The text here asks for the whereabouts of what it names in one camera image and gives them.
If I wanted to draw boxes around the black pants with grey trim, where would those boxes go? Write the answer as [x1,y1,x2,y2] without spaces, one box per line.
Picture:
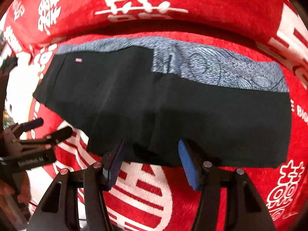
[33,37,291,168]

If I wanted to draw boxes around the person left hand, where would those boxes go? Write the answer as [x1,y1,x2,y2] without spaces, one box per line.
[0,172,32,205]

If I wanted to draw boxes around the red sofa back cushion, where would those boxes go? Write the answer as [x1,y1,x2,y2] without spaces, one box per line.
[1,0,307,84]

